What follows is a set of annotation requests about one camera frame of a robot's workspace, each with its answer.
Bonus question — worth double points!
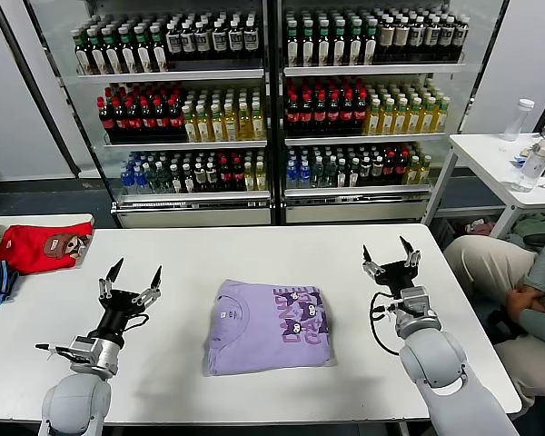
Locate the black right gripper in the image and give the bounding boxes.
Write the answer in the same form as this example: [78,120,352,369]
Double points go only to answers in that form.
[362,236,422,291]

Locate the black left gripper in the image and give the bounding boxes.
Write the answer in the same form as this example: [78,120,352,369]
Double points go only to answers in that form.
[90,257,164,342]

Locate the purple t-shirt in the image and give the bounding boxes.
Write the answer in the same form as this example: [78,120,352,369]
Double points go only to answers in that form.
[203,279,337,377]

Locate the green clothes pile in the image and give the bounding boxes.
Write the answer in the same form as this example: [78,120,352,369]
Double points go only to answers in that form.
[510,216,545,249]

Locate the person right hand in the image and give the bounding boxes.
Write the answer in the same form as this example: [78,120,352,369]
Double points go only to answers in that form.
[507,288,544,306]

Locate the dark plastic crate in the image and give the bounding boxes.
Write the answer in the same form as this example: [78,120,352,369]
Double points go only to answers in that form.
[435,217,469,249]

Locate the glass beverage display cooler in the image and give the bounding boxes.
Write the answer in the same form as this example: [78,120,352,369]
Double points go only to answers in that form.
[25,0,278,229]
[272,0,510,226]

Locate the white metal cooler shelf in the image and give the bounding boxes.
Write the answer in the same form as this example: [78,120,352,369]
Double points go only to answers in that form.
[117,189,272,203]
[284,183,432,199]
[103,139,268,150]
[282,63,466,77]
[75,68,265,84]
[284,132,449,147]

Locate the red cloth heap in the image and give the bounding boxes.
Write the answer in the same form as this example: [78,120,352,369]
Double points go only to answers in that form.
[461,219,496,237]

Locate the red cartoon print t-shirt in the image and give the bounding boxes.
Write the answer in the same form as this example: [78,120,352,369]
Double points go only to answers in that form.
[0,221,95,276]

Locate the small white table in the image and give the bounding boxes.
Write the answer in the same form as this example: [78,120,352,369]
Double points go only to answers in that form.
[0,213,95,231]

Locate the black chair seat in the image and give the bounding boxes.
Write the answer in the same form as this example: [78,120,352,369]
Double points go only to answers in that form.
[483,299,528,346]

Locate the white side table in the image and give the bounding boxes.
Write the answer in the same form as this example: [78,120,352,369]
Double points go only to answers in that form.
[420,131,545,242]

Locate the person left leg beige trousers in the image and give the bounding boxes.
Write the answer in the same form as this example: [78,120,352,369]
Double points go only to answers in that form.
[493,333,545,419]

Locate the clear bottle white cap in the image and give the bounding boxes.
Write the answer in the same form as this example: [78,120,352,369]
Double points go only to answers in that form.
[502,98,536,142]

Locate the dark bottle beige label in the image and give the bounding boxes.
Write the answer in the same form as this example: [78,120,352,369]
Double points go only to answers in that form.
[392,16,410,64]
[377,16,394,64]

